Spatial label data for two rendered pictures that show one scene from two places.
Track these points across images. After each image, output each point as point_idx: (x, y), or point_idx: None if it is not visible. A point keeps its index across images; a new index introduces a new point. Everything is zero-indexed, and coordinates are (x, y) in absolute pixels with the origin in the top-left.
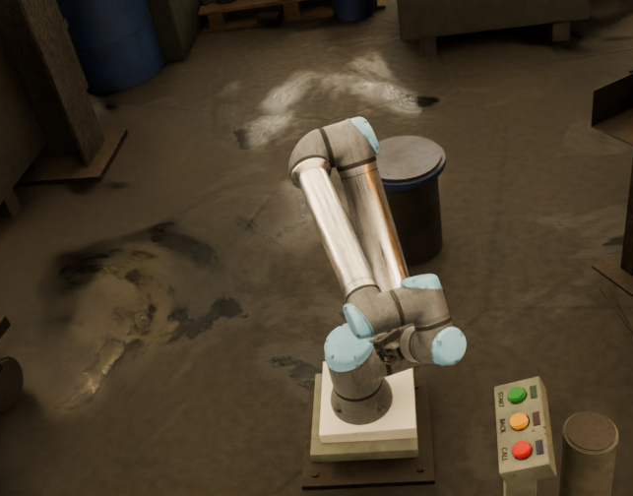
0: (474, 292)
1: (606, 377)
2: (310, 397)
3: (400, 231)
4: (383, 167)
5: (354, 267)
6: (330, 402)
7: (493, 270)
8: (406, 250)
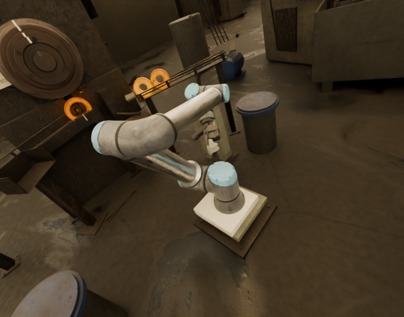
0: (132, 258)
1: (151, 190)
2: (247, 248)
3: (109, 307)
4: (60, 311)
5: (206, 90)
6: (242, 207)
7: (111, 266)
8: (119, 309)
